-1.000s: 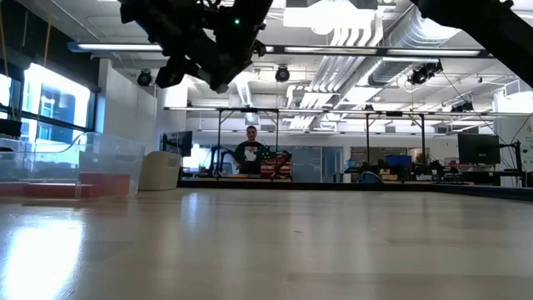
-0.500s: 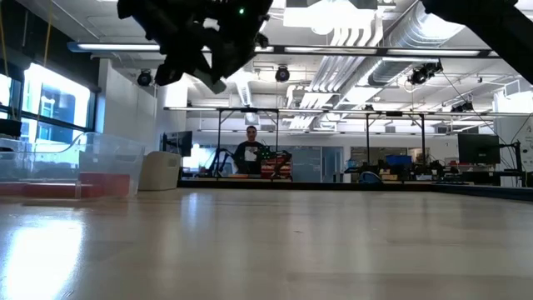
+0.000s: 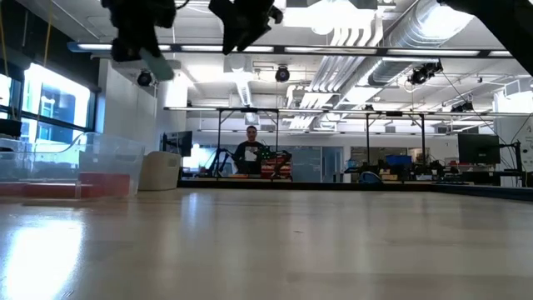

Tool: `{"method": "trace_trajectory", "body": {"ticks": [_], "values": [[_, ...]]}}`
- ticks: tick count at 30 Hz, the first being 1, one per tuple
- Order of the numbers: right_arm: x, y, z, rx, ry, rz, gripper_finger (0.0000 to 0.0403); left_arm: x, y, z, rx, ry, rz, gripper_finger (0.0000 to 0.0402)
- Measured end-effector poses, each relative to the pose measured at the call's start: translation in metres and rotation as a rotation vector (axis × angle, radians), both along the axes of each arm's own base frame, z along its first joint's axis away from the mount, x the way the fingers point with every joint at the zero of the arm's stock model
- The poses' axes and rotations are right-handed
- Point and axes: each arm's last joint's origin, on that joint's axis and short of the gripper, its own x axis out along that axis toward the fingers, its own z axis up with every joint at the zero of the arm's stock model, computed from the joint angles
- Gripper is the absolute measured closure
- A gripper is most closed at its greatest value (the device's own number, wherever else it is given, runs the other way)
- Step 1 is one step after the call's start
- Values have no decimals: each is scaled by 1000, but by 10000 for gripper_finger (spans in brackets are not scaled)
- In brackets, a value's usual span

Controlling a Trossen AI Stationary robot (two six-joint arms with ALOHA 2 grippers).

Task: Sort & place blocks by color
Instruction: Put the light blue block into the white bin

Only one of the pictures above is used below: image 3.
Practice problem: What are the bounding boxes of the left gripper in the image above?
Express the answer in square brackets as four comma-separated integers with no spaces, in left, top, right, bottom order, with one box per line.
[101,0,178,63]

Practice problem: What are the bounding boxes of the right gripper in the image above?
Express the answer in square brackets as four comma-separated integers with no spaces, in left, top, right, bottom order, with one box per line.
[207,0,285,57]

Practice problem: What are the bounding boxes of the long red block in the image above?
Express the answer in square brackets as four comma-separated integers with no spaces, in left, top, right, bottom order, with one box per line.
[78,172,132,198]

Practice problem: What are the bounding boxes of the black monitor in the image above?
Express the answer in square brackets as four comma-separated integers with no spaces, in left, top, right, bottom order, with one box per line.
[160,130,194,158]
[457,132,502,165]

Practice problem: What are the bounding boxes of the person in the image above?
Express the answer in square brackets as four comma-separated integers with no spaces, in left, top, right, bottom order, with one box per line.
[232,124,268,176]

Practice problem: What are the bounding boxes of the red cabinet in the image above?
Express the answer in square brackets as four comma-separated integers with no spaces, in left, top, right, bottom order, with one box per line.
[261,156,293,179]

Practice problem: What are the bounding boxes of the black box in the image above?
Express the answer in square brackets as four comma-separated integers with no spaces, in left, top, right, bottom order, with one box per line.
[0,118,23,138]

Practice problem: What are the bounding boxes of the long ceiling light bar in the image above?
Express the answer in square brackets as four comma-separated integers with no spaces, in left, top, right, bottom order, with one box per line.
[66,40,513,59]

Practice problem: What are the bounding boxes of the blue round object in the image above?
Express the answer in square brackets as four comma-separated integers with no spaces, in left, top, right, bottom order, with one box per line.
[358,170,382,185]

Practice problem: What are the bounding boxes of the blue screen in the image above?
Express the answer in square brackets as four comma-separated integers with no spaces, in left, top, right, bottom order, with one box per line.
[385,154,413,168]

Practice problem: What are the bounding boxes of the black ceiling camera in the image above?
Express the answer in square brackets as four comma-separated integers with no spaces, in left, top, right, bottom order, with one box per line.
[137,69,154,88]
[274,65,291,84]

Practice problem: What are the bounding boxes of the black gantry frame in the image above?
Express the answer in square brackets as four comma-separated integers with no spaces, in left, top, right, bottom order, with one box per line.
[217,107,281,181]
[366,110,427,176]

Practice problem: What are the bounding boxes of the black aluminium table frame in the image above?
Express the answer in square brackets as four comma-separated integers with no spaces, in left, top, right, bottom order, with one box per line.
[178,177,533,202]

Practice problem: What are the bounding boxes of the silver ventilation duct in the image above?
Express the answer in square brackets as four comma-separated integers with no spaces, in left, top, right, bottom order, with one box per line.
[368,0,486,87]

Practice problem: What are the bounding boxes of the black ceiling camera rig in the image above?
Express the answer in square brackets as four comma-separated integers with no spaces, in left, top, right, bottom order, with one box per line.
[451,100,476,114]
[406,61,445,87]

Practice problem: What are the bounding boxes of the white wall poster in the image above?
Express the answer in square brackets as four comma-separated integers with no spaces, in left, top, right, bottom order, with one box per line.
[518,124,533,173]

